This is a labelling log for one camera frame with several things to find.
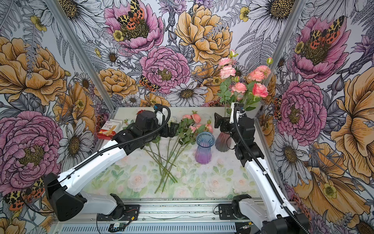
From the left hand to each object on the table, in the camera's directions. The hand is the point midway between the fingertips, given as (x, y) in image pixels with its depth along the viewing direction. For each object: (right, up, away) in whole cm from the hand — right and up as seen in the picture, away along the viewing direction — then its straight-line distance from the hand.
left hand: (170, 128), depth 75 cm
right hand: (+26, +6, 0) cm, 27 cm away
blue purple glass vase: (+18, -8, +8) cm, 21 cm away
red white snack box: (-48, -2, +30) cm, 56 cm away
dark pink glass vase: (+29, -9, +15) cm, 33 cm away
